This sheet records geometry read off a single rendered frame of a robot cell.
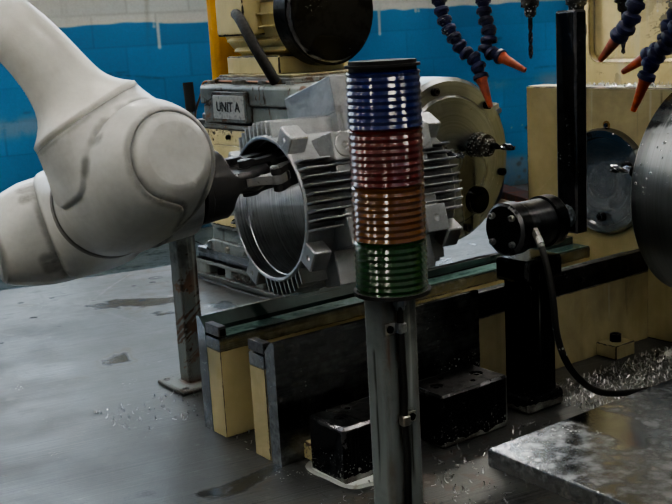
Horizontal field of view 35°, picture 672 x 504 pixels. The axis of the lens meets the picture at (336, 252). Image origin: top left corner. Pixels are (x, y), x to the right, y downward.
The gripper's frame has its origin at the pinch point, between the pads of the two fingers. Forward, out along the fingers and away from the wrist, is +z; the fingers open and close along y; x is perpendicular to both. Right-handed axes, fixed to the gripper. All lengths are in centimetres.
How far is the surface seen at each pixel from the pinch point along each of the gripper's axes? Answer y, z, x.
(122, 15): 519, 225, 0
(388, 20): 485, 407, 32
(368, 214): -31.0, -21.0, -1.4
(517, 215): -15.7, 10.7, 8.9
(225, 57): 77, 32, -5
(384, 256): -32.1, -20.8, 2.0
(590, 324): -7.4, 30.5, 30.1
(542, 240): -17.9, 11.9, 11.8
